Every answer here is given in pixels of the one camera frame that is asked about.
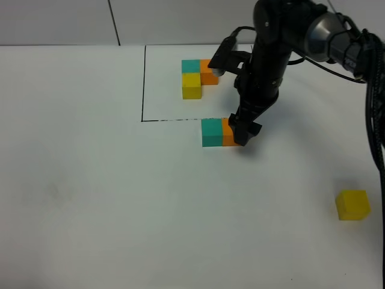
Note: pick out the template yellow cube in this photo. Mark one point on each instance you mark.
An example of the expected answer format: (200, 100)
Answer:
(191, 86)

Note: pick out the template teal cube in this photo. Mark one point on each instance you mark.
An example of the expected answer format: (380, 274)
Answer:
(190, 66)

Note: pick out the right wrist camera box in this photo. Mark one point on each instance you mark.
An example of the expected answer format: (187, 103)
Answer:
(224, 57)

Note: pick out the template orange cube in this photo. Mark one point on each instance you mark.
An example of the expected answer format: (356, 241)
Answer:
(206, 75)

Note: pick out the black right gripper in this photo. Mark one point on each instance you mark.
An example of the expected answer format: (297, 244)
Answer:
(259, 76)

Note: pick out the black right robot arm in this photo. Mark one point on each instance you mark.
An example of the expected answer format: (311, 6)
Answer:
(315, 34)

